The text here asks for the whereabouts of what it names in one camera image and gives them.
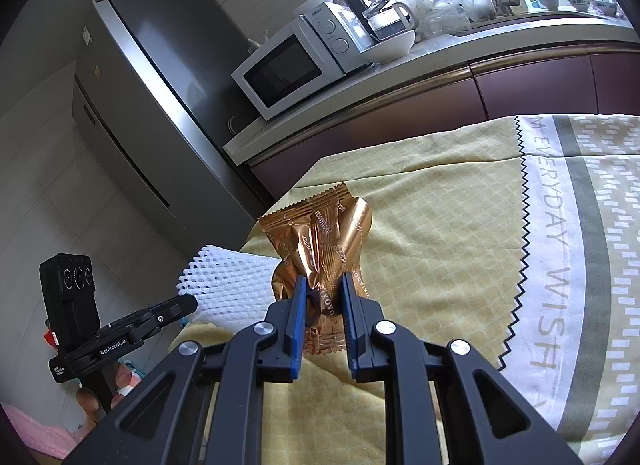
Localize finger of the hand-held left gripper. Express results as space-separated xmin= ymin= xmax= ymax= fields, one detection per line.
xmin=147 ymin=294 xmax=198 ymax=327

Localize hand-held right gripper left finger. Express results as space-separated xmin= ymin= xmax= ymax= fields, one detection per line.
xmin=65 ymin=274 xmax=308 ymax=465

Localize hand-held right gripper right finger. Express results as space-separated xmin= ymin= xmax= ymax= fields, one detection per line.
xmin=341 ymin=272 xmax=583 ymax=465

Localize white foam fruit net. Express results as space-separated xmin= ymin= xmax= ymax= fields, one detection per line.
xmin=177 ymin=244 xmax=281 ymax=328

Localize golden snack wrapper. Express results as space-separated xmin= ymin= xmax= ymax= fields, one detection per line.
xmin=257 ymin=182 xmax=373 ymax=357

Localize person's left hand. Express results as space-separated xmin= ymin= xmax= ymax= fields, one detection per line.
xmin=75 ymin=362 xmax=146 ymax=433

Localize pink cloth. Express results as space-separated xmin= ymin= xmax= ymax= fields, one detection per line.
xmin=0 ymin=402 xmax=78 ymax=461

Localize yellow patterned tablecloth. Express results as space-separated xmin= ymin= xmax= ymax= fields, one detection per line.
xmin=167 ymin=115 xmax=531 ymax=465

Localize silver refrigerator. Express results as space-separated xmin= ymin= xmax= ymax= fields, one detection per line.
xmin=72 ymin=0 xmax=271 ymax=241

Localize brown kitchen counter cabinet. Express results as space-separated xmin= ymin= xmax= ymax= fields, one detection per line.
xmin=222 ymin=20 xmax=640 ymax=206

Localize white microwave oven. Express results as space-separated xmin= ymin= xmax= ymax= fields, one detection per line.
xmin=231 ymin=1 xmax=373 ymax=121

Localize grey striped white cloth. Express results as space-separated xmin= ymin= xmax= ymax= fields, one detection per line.
xmin=497 ymin=114 xmax=640 ymax=451

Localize large white bowl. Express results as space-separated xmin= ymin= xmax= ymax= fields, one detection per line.
xmin=357 ymin=29 xmax=417 ymax=65

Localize glass kettle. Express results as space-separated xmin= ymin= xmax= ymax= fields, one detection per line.
xmin=367 ymin=0 xmax=420 ymax=41

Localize clear plastic bags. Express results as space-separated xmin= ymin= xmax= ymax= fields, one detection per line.
xmin=400 ymin=0 xmax=496 ymax=38

